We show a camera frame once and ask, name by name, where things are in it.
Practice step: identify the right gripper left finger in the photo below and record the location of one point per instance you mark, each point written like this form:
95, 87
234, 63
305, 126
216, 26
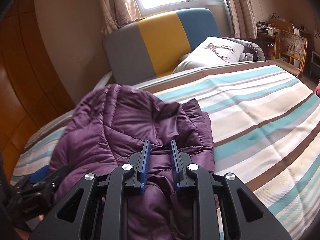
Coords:
96, 207

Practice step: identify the striped bed cover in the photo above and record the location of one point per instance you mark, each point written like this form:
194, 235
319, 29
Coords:
265, 130

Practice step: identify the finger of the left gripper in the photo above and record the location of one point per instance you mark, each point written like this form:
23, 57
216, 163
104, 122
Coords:
39, 174
53, 180

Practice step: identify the grey yellow blue sofa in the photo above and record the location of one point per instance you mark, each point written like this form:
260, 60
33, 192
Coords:
153, 47

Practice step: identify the left pink curtain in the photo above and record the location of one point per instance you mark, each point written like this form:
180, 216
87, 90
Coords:
118, 13

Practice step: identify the wooden wardrobe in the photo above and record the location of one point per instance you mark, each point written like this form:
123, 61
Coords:
32, 94

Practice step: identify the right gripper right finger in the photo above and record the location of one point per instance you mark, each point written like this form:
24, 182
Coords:
223, 206

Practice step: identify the right pink curtain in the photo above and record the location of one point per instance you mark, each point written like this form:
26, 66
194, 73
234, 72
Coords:
243, 18

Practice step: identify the pink ruffled blanket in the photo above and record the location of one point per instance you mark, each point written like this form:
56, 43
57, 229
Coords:
317, 90

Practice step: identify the white printed pillow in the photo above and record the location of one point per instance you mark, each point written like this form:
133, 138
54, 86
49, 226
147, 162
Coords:
213, 51

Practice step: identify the rattan wooden chair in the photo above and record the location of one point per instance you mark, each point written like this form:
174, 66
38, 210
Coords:
289, 52

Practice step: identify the pink curtain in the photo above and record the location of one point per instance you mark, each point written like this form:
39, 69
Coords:
243, 18
118, 13

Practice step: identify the purple quilted down jacket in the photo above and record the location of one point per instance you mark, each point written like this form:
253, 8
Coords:
111, 124

